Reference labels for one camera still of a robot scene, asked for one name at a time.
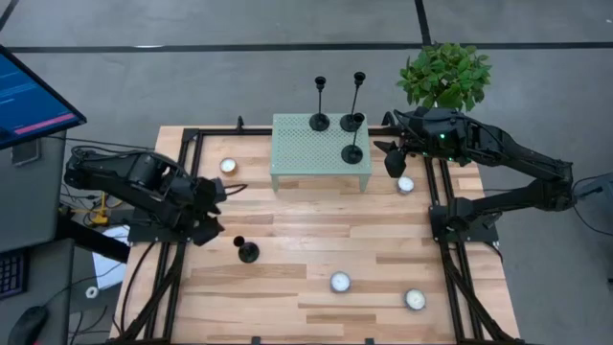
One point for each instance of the red patterned white candle tin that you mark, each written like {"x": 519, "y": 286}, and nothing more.
{"x": 405, "y": 185}

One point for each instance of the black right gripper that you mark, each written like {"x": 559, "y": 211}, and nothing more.
{"x": 412, "y": 131}

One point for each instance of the orange candle tin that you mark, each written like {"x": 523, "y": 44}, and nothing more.
{"x": 228, "y": 165}

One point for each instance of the green plant in black pot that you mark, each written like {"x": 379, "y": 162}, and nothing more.
{"x": 445, "y": 76}

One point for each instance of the black keyboard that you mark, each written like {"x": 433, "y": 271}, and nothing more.
{"x": 10, "y": 275}

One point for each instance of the black computer mouse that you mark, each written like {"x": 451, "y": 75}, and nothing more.
{"x": 28, "y": 328}

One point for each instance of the grey desk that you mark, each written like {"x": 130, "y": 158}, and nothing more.
{"x": 29, "y": 201}

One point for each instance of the yellow clamp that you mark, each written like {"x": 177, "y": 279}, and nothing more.
{"x": 100, "y": 218}

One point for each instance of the computer monitor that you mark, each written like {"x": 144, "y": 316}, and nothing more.
{"x": 29, "y": 100}

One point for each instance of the black desk foot bar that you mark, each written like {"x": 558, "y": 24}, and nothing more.
{"x": 91, "y": 239}

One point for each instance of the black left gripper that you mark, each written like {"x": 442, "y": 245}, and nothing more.
{"x": 194, "y": 203}

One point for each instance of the black aluminium table frame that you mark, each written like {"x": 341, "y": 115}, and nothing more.
{"x": 215, "y": 131}

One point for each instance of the grey floor box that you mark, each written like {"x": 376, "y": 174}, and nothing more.
{"x": 598, "y": 189}

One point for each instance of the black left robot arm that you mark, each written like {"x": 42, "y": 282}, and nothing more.
{"x": 120, "y": 172}

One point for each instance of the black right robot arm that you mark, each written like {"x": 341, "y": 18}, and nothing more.
{"x": 517, "y": 158}

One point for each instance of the white tape roll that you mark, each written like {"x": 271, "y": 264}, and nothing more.
{"x": 88, "y": 292}

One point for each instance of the blue floral candle tin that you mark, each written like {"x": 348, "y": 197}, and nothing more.
{"x": 340, "y": 282}
{"x": 415, "y": 299}

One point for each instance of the white paper sheet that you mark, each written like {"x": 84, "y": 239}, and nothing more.
{"x": 110, "y": 268}

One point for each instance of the green perforated metal shelf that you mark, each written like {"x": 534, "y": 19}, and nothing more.
{"x": 297, "y": 148}

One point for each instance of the black candlestick holder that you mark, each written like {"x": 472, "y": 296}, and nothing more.
{"x": 249, "y": 252}
{"x": 348, "y": 124}
{"x": 352, "y": 154}
{"x": 319, "y": 122}

